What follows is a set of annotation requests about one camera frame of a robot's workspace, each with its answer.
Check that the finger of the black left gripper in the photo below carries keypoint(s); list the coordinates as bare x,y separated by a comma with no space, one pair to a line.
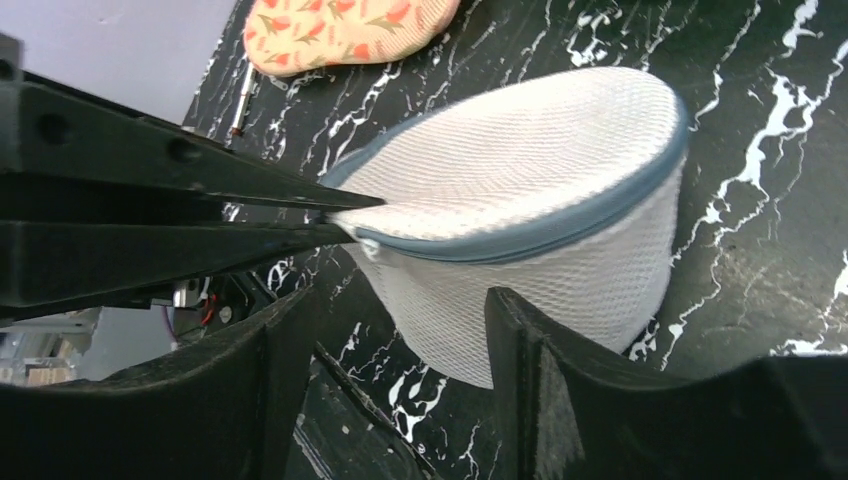
66,153
49,268

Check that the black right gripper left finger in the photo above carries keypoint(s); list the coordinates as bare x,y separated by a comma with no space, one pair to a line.
223,407

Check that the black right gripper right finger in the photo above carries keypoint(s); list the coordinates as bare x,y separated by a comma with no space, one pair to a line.
569,408

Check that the white blue-trimmed mesh laundry bag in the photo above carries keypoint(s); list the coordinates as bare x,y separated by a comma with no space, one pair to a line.
563,188

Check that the pink floral laundry bag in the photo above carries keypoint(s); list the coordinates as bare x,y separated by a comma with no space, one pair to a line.
283,38

